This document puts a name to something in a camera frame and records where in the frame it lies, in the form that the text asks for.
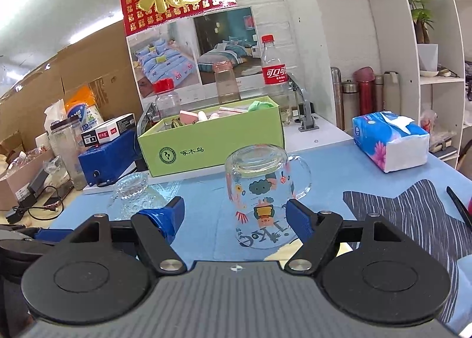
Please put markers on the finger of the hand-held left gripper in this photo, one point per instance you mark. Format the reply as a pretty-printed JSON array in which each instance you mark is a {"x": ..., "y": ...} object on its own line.
[{"x": 55, "y": 235}]

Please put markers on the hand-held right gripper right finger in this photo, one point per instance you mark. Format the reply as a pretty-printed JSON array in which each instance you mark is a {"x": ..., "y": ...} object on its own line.
[{"x": 298, "y": 218}]

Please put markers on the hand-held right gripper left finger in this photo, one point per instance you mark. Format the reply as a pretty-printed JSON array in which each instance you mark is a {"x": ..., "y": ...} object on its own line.
[{"x": 171, "y": 218}]

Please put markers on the green cardboard box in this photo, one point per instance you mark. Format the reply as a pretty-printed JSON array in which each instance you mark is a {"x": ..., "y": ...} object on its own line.
[{"x": 206, "y": 146}]

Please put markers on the clear glass ashtray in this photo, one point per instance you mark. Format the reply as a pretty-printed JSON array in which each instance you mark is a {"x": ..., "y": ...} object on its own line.
[{"x": 132, "y": 190}]

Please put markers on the printed glass mug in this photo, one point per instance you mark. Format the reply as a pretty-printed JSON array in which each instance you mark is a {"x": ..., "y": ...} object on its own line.
[{"x": 258, "y": 175}]

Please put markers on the small brown cardboard box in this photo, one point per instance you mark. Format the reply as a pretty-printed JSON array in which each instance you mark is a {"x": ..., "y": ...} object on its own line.
[{"x": 18, "y": 183}]

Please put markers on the blue whale printed mat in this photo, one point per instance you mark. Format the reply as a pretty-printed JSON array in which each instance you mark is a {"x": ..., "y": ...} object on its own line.
[{"x": 368, "y": 190}]

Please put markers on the clear jar with black lid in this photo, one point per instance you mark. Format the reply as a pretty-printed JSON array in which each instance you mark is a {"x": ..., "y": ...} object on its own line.
[{"x": 70, "y": 153}]

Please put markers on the blue metal device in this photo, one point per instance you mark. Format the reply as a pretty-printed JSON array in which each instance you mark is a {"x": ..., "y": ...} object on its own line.
[{"x": 107, "y": 161}]

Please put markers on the pink sponge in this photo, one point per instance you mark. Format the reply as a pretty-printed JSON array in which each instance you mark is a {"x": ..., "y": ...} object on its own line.
[{"x": 188, "y": 116}]

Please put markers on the white and black carton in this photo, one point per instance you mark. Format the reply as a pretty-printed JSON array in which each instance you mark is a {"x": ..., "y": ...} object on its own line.
[{"x": 107, "y": 129}]

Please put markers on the blue floral tissue pack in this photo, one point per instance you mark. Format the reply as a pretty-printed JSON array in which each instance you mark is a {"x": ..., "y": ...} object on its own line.
[{"x": 387, "y": 146}]

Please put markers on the clear bottle with red cap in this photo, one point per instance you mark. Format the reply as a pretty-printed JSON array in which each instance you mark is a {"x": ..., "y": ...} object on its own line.
[{"x": 166, "y": 102}]

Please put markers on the green cloth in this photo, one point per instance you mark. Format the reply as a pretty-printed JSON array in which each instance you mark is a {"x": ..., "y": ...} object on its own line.
[{"x": 260, "y": 105}]

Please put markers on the orange white snack bag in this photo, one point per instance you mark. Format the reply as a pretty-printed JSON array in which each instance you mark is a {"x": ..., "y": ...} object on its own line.
[{"x": 83, "y": 113}]

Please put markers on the silver thermos flask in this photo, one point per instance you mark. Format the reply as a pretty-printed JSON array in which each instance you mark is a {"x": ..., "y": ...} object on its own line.
[{"x": 336, "y": 98}]

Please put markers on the steel flask with dark lid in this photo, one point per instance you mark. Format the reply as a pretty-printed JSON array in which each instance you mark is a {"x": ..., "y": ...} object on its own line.
[{"x": 350, "y": 102}]

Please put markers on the red thermos flask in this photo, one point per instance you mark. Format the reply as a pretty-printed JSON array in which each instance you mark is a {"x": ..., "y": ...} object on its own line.
[{"x": 365, "y": 94}]

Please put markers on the pink lidded clear bottle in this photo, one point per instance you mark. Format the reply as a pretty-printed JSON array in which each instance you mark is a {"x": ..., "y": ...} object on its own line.
[{"x": 226, "y": 83}]

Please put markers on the red label cola bottle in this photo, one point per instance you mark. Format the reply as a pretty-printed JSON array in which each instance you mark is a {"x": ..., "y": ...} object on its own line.
[{"x": 273, "y": 72}]

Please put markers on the black curved stick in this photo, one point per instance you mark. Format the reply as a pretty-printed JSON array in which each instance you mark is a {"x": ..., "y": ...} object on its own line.
[{"x": 459, "y": 209}]

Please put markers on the dark notebook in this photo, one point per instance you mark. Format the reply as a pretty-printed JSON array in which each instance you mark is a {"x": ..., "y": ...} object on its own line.
[{"x": 444, "y": 150}]

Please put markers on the large brown cardboard sheet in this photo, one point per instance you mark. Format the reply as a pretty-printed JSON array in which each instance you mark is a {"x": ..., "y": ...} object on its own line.
[{"x": 73, "y": 69}]

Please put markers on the potted green plant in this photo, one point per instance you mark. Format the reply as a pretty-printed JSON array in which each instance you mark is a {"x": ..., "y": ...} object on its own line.
[{"x": 426, "y": 54}]

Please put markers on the white shelf unit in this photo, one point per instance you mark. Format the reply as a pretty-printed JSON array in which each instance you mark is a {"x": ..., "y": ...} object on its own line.
[{"x": 383, "y": 10}]

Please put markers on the grey metal clamp bracket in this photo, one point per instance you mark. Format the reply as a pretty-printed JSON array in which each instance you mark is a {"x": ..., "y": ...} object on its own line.
[{"x": 308, "y": 120}]

